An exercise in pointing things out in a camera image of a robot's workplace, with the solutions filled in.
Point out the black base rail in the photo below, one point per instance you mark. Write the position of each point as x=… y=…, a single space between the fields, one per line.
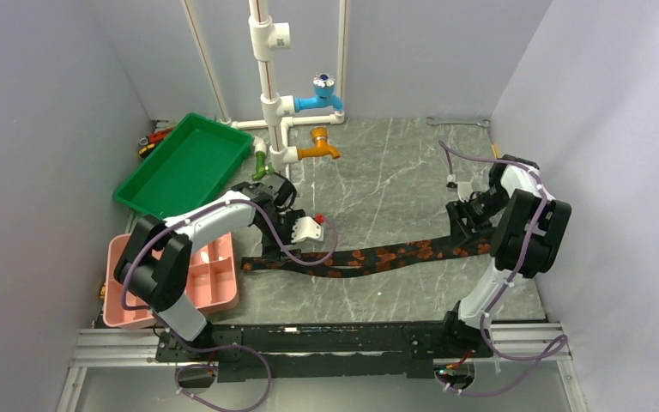
x=251 y=351

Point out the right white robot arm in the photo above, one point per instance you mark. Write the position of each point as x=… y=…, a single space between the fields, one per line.
x=524 y=226

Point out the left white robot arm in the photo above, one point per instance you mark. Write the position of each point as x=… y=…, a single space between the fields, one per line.
x=154 y=265

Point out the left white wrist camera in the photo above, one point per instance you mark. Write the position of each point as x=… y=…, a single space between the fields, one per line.
x=306 y=228

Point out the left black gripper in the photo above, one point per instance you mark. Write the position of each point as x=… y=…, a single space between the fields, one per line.
x=271 y=250

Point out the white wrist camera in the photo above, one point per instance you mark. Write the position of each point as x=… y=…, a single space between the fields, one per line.
x=463 y=189
x=306 y=228

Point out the green plastic tray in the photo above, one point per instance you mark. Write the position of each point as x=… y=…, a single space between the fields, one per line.
x=189 y=168

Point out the green faucet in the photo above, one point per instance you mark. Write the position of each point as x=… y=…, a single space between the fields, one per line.
x=263 y=164

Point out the red handled pliers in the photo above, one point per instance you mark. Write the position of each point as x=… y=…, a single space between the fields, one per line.
x=147 y=144

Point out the orange faucet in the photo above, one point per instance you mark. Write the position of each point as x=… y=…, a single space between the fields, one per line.
x=321 y=147

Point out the dark floral necktie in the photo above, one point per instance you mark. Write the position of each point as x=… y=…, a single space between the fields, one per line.
x=373 y=260

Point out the silver wrench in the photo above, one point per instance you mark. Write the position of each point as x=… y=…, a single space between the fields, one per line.
x=480 y=122

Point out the pink compartment organizer box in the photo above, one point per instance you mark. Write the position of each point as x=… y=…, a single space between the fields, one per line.
x=211 y=285

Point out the aluminium frame rail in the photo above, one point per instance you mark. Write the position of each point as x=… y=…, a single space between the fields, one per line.
x=109 y=348

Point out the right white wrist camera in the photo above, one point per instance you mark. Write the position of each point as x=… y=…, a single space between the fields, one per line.
x=463 y=189

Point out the blue faucet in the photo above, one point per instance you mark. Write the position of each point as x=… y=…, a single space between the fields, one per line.
x=324 y=86

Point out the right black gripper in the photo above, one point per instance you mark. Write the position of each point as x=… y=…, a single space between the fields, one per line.
x=456 y=212

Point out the white pvc pipe assembly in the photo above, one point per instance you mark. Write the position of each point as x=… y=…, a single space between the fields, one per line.
x=267 y=37

